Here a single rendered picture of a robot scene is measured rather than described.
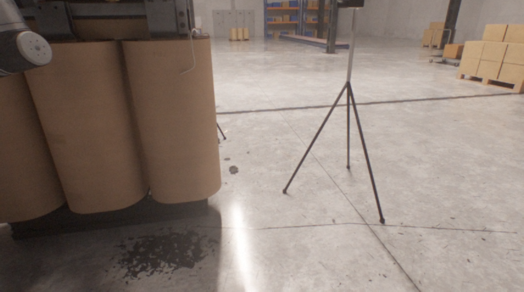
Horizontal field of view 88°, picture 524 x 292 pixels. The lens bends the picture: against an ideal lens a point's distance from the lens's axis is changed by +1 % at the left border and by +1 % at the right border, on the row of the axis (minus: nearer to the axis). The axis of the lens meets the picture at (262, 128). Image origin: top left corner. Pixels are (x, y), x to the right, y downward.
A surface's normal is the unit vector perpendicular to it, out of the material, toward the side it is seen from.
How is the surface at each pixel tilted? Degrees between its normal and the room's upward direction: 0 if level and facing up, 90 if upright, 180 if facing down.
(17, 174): 90
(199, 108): 90
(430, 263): 0
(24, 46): 75
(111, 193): 90
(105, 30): 90
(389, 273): 0
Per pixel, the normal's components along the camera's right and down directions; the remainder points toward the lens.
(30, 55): 0.96, -0.09
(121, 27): 0.18, 0.36
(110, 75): 0.90, 0.15
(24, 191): 0.58, 0.29
